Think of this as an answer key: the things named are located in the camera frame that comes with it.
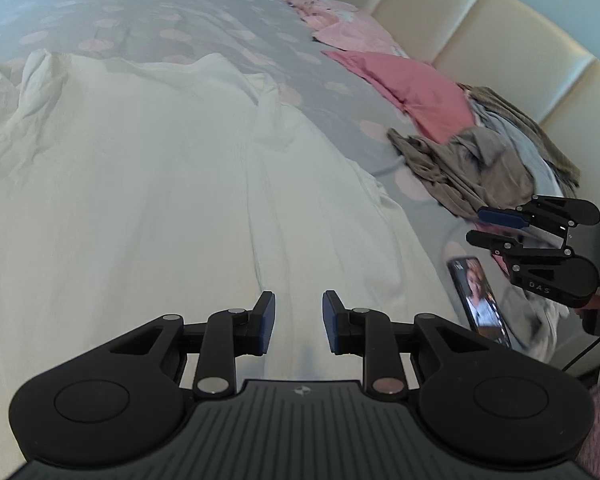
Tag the brown knitted garment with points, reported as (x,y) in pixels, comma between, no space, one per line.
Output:
(545,130)

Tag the large white shirt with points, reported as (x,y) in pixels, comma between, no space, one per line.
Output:
(155,210)

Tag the grey polka dot duvet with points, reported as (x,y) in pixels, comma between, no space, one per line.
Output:
(180,10)

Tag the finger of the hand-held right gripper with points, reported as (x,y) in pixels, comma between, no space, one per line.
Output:
(490,241)
(502,217)

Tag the light grey cloth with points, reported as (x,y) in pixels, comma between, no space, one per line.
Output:
(535,325)

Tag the light pink pillow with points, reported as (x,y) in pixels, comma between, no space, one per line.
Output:
(350,27)

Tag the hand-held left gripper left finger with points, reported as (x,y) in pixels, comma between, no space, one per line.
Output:
(266,322)

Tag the taupe garment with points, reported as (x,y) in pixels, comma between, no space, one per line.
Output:
(450,175)

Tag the dark pink pillow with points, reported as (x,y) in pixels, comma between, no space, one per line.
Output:
(415,90)

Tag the cream padded headboard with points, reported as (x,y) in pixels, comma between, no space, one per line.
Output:
(505,25)

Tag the grey garment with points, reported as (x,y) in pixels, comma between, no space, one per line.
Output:
(522,150)

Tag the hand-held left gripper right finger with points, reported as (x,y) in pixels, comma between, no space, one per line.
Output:
(330,322)

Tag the black smartphone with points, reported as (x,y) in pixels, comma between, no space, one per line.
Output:
(480,305)

